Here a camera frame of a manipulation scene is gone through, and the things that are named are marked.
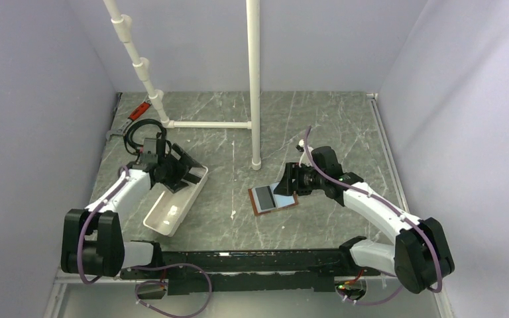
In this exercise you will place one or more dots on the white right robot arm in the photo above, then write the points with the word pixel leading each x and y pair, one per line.
pixel 418 253

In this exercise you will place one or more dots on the dark grey credit card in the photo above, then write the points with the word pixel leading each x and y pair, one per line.
pixel 264 199

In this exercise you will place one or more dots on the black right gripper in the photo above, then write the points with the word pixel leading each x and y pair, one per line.
pixel 286 185

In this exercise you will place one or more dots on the light blue credit card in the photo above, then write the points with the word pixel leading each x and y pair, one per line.
pixel 282 201

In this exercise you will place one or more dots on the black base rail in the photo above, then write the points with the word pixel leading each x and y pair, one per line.
pixel 318 270

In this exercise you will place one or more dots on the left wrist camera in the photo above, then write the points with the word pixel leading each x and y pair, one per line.
pixel 154 150

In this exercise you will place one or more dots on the white PVC pipe frame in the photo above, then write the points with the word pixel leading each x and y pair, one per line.
pixel 195 45

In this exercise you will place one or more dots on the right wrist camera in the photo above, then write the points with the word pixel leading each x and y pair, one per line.
pixel 326 160

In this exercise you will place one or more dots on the brown leather card holder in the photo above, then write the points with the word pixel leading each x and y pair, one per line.
pixel 254 204

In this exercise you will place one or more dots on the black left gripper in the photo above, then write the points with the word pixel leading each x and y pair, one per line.
pixel 175 183

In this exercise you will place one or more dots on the white plastic tray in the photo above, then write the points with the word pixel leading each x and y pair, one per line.
pixel 170 209

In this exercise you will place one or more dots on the red handled pliers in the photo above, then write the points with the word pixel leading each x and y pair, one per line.
pixel 137 112

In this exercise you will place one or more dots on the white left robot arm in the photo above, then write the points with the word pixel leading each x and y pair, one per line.
pixel 92 240

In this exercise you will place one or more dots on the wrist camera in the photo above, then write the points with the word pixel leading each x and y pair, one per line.
pixel 326 160
pixel 154 150

